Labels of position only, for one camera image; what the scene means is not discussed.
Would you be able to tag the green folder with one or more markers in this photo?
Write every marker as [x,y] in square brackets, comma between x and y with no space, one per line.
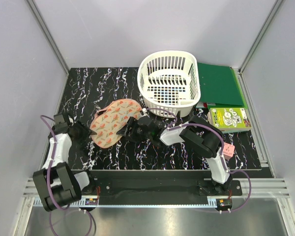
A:
[219,87]

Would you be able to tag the aluminium front rail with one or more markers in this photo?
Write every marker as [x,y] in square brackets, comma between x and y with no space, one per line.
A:
[254,188]

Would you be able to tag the pink mesh bra laundry bag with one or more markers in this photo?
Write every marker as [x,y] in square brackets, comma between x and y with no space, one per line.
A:
[108,121]

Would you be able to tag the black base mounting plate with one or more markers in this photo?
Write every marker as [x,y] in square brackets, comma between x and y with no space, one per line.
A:
[155,188]

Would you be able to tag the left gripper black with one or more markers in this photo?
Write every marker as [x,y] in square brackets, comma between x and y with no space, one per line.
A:
[86,132]

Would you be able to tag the pink cube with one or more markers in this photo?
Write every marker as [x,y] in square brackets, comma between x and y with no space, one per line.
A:
[228,151]

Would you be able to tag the white plastic laundry basket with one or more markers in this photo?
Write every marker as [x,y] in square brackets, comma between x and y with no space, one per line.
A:
[169,83]

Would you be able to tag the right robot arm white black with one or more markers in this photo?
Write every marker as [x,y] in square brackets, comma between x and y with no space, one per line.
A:
[204,139]

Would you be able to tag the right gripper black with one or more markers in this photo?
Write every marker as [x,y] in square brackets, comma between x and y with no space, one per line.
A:
[132,122]

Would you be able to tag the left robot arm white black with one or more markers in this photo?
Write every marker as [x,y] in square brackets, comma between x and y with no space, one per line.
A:
[56,185]

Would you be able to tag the green illustrated book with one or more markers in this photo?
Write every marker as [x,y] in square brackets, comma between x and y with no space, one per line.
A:
[229,120]

